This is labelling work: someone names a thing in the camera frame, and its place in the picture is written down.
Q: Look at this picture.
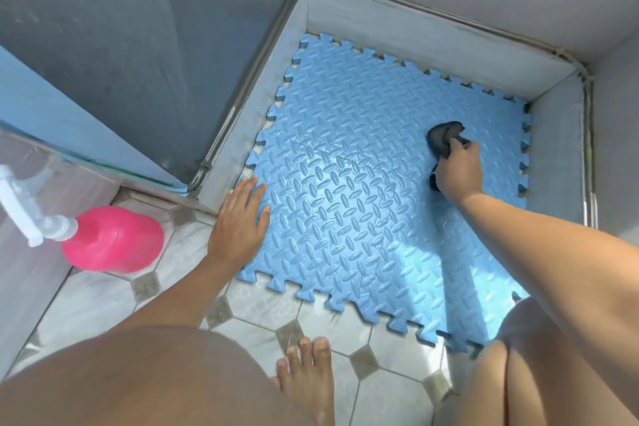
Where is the person's right forearm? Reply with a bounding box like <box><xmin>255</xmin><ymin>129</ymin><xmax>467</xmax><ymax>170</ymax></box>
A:
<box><xmin>457</xmin><ymin>191</ymin><xmax>639</xmax><ymax>384</ymax></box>

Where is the person's left forearm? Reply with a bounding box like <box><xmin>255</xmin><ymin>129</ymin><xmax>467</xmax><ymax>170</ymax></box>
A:
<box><xmin>107</xmin><ymin>255</ymin><xmax>238</xmax><ymax>336</ymax></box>

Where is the black cleaning cloth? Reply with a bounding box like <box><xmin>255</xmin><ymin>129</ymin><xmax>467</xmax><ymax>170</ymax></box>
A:
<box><xmin>427</xmin><ymin>121</ymin><xmax>472</xmax><ymax>193</ymax></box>

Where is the blue foam puzzle mat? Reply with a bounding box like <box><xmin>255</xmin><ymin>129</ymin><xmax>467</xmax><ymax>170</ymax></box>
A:
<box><xmin>236</xmin><ymin>33</ymin><xmax>534</xmax><ymax>354</ymax></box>

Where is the pink spray bottle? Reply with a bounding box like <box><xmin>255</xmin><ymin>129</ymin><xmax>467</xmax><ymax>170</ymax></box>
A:
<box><xmin>0</xmin><ymin>164</ymin><xmax>165</xmax><ymax>273</ymax></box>

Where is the person's left leg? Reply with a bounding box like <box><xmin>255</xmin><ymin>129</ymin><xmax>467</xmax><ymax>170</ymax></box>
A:
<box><xmin>0</xmin><ymin>325</ymin><xmax>320</xmax><ymax>426</ymax></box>

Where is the person's right leg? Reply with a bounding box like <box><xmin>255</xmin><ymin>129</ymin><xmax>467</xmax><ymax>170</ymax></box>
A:
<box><xmin>433</xmin><ymin>297</ymin><xmax>639</xmax><ymax>426</ymax></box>

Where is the person's leg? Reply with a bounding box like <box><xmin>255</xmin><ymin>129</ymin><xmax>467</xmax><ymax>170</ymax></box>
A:
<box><xmin>433</xmin><ymin>297</ymin><xmax>639</xmax><ymax>426</ymax></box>
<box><xmin>0</xmin><ymin>325</ymin><xmax>320</xmax><ymax>426</ymax></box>

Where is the person's left foot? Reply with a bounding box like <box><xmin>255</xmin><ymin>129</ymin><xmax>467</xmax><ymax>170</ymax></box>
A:
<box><xmin>272</xmin><ymin>337</ymin><xmax>335</xmax><ymax>426</ymax></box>

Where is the person's left hand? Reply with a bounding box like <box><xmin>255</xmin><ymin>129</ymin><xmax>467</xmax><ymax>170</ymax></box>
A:
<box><xmin>207</xmin><ymin>176</ymin><xmax>272</xmax><ymax>272</ymax></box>

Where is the person's right hand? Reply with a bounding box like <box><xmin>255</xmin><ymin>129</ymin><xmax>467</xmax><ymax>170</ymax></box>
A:
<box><xmin>434</xmin><ymin>138</ymin><xmax>484</xmax><ymax>205</ymax></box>

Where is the translucent glass door panel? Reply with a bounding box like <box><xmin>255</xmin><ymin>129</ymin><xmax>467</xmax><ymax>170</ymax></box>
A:
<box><xmin>0</xmin><ymin>123</ymin><xmax>123</xmax><ymax>381</ymax></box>

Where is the light blue panel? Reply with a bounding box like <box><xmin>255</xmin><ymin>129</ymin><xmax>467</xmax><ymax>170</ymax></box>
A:
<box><xmin>0</xmin><ymin>45</ymin><xmax>189</xmax><ymax>193</ymax></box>

